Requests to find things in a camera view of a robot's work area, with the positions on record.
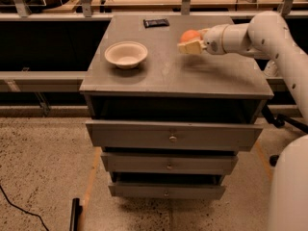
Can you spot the clear sanitizer bottle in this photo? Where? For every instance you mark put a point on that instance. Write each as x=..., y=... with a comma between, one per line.
x=271, y=69

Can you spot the orange fruit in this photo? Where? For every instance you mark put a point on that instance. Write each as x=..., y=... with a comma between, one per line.
x=190, y=35

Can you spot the middle grey drawer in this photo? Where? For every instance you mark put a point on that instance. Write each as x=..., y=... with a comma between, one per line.
x=168, y=163

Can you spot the dark rxbar blueberry wrapper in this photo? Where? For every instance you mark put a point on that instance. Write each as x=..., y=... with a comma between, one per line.
x=151, y=23

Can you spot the grey drawer cabinet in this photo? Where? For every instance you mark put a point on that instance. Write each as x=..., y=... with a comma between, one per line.
x=172, y=87

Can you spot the black office chair base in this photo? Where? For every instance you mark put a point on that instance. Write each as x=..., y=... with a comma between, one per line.
x=280, y=120

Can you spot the top grey drawer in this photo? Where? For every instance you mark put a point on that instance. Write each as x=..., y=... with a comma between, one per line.
x=173, y=135

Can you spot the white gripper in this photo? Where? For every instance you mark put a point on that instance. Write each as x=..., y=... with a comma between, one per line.
x=214, y=41

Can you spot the black bar on floor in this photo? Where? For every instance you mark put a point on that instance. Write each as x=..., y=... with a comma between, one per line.
x=76, y=210

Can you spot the white paper bowl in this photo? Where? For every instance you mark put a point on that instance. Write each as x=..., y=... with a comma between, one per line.
x=126, y=54

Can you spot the bottom grey drawer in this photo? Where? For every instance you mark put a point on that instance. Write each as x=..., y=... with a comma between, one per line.
x=166, y=191

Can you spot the metal railing frame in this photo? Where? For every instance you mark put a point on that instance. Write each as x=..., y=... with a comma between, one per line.
x=39, y=10

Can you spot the grey drawer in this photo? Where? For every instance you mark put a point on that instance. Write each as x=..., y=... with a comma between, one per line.
x=166, y=191
x=173, y=135
x=168, y=163

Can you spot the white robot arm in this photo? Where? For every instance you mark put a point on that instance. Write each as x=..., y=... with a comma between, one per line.
x=267, y=35

